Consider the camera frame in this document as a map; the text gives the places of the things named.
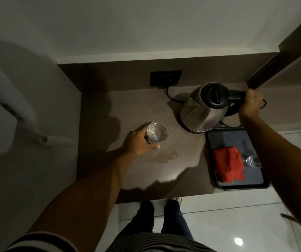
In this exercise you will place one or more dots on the person's right hand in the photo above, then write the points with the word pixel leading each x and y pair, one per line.
pixel 250 106

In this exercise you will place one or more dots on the person's left hand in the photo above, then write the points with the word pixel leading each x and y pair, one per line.
pixel 136 143

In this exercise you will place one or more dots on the person's right fingers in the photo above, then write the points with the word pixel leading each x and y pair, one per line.
pixel 254 95

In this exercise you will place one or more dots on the person's left thumb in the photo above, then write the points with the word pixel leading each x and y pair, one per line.
pixel 151 147

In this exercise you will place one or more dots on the clear drinking glass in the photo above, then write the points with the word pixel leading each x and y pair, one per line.
pixel 157 132
pixel 252 161

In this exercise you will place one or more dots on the stainless steel electric kettle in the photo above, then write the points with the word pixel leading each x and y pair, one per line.
pixel 205 110

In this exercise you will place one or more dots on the person's left forearm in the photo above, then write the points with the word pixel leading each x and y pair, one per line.
pixel 87 196

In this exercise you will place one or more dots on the person's right forearm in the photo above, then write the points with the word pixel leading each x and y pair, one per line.
pixel 284 165

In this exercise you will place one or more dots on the water spill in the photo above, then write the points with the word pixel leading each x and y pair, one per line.
pixel 168 156

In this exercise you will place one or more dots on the black serving tray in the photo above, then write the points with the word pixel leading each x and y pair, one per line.
pixel 231 139

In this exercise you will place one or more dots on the light shoe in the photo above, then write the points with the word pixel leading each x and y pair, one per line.
pixel 178 200

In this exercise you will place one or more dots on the dark wooden shelf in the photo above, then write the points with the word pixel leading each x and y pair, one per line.
pixel 297 41

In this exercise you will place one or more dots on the red folded cloth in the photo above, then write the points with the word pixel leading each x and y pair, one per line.
pixel 228 164

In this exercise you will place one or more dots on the dark trousers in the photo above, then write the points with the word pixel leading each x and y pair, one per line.
pixel 175 220

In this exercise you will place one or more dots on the black wall socket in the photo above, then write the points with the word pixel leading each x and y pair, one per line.
pixel 166 78

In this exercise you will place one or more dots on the white wall hair dryer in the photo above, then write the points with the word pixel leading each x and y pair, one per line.
pixel 6 83

